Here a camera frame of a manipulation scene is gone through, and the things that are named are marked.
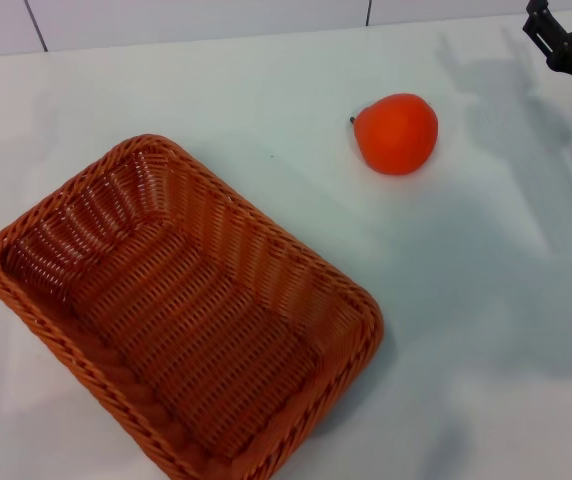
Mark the orange woven plastic basket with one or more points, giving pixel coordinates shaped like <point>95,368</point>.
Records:
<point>191,320</point>

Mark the orange persimmon fruit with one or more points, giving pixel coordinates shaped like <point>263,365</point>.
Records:
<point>397,134</point>

